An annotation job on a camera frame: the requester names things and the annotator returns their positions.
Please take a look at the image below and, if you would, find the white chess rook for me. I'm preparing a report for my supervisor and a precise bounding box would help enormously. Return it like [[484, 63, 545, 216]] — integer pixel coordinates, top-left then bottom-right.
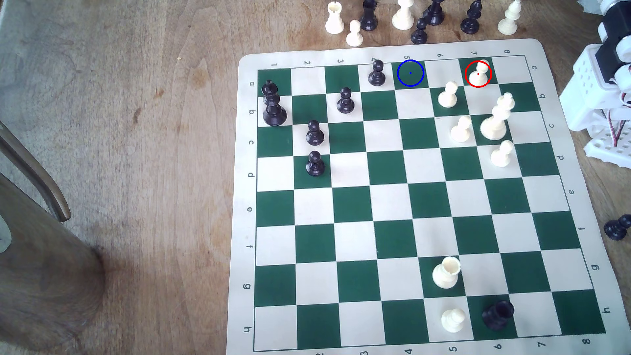
[[432, 256, 462, 290], [325, 1, 345, 35]]

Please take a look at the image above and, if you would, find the white chess bishop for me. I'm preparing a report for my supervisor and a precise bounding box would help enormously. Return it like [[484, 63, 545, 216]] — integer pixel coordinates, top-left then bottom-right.
[[497, 0, 522, 36]]

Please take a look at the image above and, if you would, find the tall black chess piece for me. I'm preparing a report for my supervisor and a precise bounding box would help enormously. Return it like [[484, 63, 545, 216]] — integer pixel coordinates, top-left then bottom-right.
[[360, 0, 379, 32], [423, 0, 445, 26]]

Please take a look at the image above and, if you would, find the black chess king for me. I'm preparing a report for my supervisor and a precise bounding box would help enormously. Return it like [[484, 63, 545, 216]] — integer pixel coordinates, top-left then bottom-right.
[[261, 80, 288, 127]]

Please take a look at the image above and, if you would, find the small white chess pawn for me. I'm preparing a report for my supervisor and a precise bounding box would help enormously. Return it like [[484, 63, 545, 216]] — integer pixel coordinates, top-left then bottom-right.
[[468, 60, 490, 86]]

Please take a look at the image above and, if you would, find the red and white servo cable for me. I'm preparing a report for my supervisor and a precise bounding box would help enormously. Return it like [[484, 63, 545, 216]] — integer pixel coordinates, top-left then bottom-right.
[[607, 106, 631, 147]]

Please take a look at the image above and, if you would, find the green and cream chess mat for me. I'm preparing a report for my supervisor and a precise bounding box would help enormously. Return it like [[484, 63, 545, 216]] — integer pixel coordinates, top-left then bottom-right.
[[226, 38, 631, 355]]

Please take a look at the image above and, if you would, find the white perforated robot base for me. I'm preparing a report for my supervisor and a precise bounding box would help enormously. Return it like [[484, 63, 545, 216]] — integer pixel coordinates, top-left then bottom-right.
[[584, 129, 631, 162]]

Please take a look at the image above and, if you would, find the tall white chess piece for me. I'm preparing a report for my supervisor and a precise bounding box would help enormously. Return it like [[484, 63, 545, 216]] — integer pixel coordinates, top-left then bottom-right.
[[392, 0, 415, 31]]

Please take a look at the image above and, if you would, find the white chess king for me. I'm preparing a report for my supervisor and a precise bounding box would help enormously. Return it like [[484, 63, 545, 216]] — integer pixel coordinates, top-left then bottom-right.
[[479, 93, 516, 142]]

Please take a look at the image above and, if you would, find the black chess rook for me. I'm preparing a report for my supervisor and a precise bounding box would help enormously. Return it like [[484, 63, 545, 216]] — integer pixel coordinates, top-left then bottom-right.
[[481, 301, 515, 331]]

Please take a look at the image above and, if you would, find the black chess bishop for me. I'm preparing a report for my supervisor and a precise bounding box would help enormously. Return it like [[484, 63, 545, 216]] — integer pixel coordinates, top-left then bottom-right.
[[461, 0, 483, 35]]

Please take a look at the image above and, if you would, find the dark wooden chair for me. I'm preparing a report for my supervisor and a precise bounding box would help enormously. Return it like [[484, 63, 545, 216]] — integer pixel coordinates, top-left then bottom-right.
[[0, 120, 107, 352]]

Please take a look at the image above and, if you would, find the black chess pawn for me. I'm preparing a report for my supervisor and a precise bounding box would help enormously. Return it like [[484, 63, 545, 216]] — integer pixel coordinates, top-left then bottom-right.
[[337, 87, 356, 114], [306, 151, 326, 178], [306, 120, 325, 146], [368, 59, 386, 87], [410, 18, 429, 45], [604, 214, 631, 241]]

